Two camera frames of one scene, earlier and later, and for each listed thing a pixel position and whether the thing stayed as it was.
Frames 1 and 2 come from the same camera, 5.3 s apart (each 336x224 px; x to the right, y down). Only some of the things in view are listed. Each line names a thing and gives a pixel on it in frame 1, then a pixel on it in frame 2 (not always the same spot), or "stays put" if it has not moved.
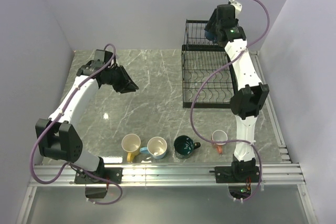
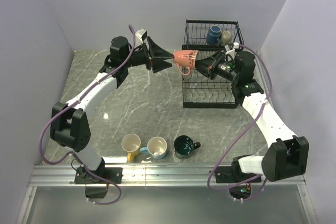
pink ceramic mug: (219, 135) -> (185, 58)
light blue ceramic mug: (157, 147) stays put
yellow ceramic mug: (130, 144) stays put
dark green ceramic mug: (184, 146) stays put
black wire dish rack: (208, 76) stays put
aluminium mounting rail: (145, 175) stays put
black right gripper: (212, 21) -> (204, 65)
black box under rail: (95, 192) stays put
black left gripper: (127, 84) -> (158, 64)
